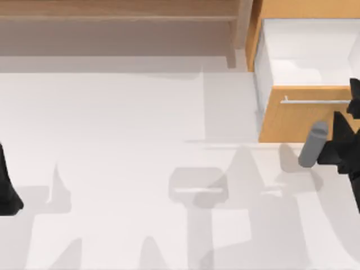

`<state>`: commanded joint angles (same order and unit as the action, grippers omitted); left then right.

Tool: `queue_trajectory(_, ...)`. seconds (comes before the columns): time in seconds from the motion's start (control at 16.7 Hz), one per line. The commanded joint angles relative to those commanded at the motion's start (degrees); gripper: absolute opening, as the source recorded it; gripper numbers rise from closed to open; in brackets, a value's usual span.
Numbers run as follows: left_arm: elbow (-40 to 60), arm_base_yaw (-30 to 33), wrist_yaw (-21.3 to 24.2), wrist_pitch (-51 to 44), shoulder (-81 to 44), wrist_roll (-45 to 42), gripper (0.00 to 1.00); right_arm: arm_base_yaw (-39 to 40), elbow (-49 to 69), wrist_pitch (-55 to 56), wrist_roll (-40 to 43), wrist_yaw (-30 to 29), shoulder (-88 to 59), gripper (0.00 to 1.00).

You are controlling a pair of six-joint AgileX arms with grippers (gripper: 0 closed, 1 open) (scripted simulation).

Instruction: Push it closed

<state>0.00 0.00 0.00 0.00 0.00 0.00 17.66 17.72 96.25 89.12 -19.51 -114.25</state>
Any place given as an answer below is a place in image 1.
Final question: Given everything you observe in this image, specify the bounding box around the pale grey rounded box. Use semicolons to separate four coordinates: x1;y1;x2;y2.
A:
298;121;329;169

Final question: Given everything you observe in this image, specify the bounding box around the pale wooden drawer front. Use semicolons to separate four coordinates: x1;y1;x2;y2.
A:
258;84;360;144

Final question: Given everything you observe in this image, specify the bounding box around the drawer with pale grey inside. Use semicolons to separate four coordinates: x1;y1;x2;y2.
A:
254;17;360;120

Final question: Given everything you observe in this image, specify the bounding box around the wooden cupboard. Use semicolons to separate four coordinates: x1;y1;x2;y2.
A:
244;0;360;73

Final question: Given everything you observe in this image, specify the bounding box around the open wooden shelf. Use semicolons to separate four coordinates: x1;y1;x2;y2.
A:
0;0;246;69

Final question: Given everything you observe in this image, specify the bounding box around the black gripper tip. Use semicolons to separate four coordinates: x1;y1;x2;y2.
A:
0;142;25;217

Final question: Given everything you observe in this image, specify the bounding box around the long metal drawer handle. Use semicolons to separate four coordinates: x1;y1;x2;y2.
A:
280;95;352;105

